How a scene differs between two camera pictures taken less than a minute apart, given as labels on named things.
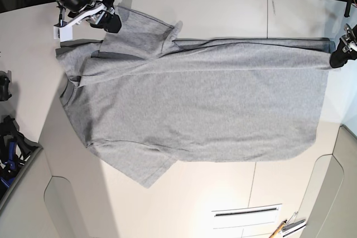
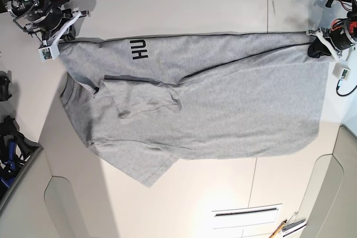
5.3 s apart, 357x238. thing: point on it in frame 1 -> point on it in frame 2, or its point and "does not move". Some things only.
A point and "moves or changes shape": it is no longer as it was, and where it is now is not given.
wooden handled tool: (278, 229) does not move
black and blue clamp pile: (15, 150) does not move
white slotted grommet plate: (248, 215) does not move
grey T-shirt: (145, 100) moves or changes shape
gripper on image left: (79, 0) -> (55, 25)
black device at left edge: (5, 85) does not move
